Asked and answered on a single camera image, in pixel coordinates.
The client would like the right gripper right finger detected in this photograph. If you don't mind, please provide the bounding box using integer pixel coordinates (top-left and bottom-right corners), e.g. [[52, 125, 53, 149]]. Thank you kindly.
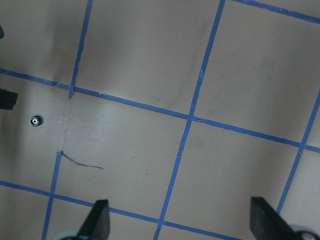
[[250, 197, 300, 240]]

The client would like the small black bearing gear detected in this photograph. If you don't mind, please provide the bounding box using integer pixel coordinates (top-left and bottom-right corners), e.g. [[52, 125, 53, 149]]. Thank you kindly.
[[29, 115, 44, 127]]

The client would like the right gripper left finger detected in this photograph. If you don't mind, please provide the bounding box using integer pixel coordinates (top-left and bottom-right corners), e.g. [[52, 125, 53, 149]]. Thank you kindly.
[[76, 199, 110, 240]]

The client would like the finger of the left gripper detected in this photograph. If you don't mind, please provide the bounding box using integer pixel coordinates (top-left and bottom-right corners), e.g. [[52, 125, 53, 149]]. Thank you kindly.
[[0, 88, 18, 110]]

